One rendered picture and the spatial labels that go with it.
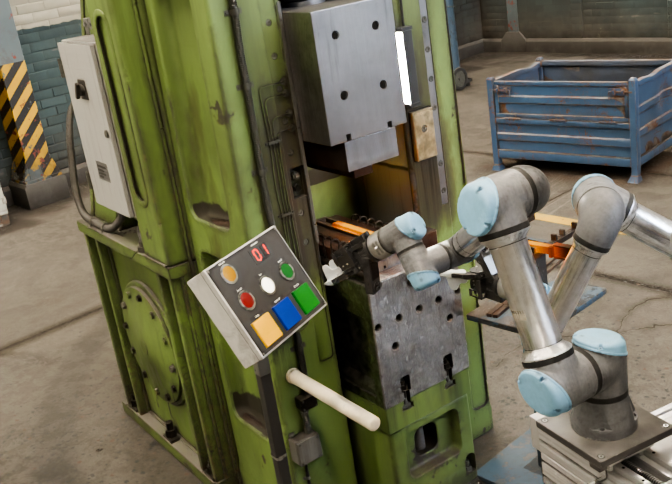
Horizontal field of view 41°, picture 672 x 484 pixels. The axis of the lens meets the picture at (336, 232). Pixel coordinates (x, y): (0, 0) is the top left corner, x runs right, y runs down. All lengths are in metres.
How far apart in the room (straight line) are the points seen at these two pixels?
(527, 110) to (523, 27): 5.27
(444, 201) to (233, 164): 0.87
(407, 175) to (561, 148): 3.66
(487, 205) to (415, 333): 1.15
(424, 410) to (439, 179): 0.80
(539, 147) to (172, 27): 4.24
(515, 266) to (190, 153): 1.43
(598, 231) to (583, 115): 4.32
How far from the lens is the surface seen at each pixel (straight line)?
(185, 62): 2.97
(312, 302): 2.57
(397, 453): 3.14
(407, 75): 3.01
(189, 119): 3.03
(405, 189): 3.16
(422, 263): 2.28
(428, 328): 3.03
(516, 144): 6.89
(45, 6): 8.67
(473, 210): 1.95
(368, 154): 2.80
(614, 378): 2.11
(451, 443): 3.36
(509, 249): 1.96
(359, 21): 2.75
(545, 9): 11.74
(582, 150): 6.63
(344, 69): 2.72
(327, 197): 3.33
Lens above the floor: 2.01
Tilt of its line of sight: 19 degrees down
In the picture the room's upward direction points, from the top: 9 degrees counter-clockwise
